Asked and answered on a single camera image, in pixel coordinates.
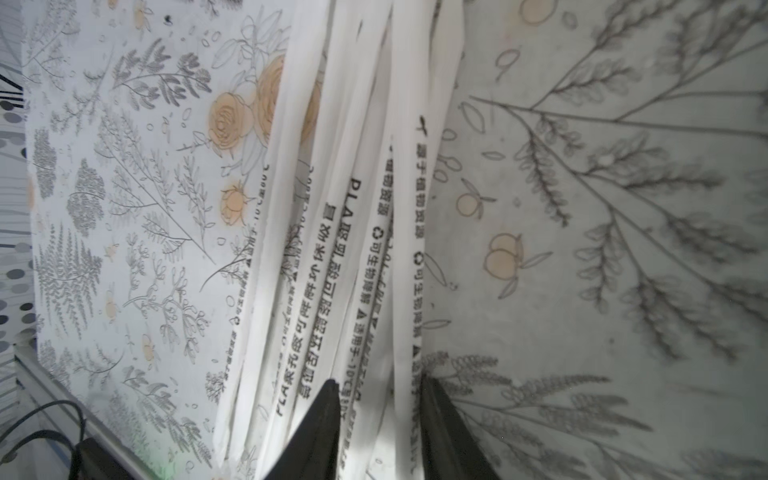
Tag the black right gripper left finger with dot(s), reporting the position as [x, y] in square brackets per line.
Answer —
[312, 452]

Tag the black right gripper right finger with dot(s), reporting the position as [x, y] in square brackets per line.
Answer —
[449, 451]

